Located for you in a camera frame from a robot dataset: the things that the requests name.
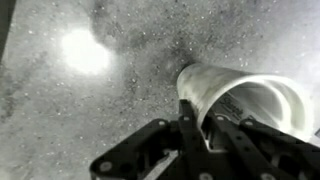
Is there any white paper cup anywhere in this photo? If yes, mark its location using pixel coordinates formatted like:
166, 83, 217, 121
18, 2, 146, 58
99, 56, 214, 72
177, 63, 315, 142

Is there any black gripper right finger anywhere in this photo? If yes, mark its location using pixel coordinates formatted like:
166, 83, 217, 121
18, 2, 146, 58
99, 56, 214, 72
208, 112, 320, 180

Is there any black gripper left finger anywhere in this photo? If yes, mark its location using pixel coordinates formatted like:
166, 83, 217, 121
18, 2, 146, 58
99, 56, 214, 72
89, 100, 212, 180

